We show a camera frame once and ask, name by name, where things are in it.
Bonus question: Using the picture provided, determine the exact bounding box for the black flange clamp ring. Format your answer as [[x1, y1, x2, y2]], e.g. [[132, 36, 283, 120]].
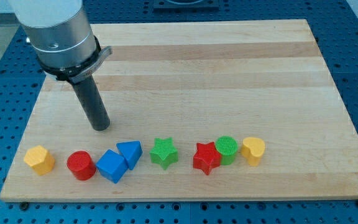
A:
[[37, 36, 112, 84]]

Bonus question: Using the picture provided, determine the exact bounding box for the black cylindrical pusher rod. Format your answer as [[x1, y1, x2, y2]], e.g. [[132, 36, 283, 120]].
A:
[[73, 76, 110, 131]]

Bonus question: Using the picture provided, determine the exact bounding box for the yellow hexagon block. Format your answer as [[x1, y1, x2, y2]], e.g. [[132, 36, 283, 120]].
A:
[[24, 145, 55, 175]]

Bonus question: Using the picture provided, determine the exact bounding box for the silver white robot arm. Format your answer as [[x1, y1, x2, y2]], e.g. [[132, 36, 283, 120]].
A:
[[8, 0, 112, 131]]

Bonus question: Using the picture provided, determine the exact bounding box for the red circle block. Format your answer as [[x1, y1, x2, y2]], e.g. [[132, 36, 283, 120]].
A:
[[67, 151, 96, 180]]

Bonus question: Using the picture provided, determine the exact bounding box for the green circle block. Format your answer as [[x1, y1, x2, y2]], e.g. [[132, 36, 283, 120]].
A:
[[215, 136, 239, 166]]

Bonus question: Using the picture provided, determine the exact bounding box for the blue triangle block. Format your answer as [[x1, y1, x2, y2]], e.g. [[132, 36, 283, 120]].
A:
[[116, 141, 142, 170]]

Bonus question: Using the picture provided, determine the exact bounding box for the blue cube block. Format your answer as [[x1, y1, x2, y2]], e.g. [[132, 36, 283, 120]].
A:
[[96, 149, 129, 184]]

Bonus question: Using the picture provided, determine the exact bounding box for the green star block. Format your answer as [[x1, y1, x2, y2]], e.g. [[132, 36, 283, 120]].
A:
[[149, 138, 178, 170]]

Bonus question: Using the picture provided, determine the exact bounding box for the wooden board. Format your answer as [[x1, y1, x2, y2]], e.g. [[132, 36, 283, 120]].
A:
[[0, 19, 358, 202]]

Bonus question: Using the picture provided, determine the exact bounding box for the red star block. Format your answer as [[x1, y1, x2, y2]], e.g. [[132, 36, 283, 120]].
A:
[[193, 142, 222, 175]]

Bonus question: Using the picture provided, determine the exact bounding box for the yellow heart block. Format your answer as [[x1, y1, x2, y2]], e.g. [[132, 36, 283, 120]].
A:
[[241, 137, 266, 167]]

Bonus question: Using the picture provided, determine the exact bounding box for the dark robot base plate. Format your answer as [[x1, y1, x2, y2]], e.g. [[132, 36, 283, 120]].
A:
[[152, 0, 219, 10]]

